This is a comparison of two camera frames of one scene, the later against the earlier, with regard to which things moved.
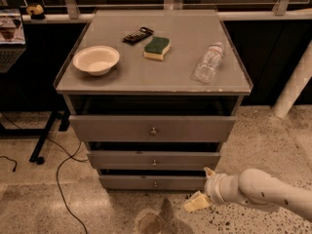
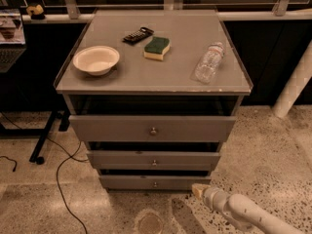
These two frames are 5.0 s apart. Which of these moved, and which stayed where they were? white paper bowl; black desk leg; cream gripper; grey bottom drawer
Moved: cream gripper
Stayed: black desk leg; white paper bowl; grey bottom drawer
